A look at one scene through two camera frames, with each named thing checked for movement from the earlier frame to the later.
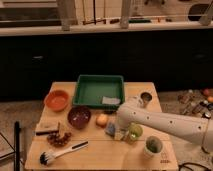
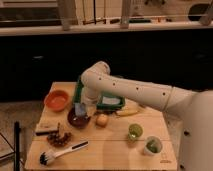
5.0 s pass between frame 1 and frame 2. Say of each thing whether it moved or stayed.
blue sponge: moved
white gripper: moved
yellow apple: stayed
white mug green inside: stayed
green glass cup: stayed
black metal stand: stayed
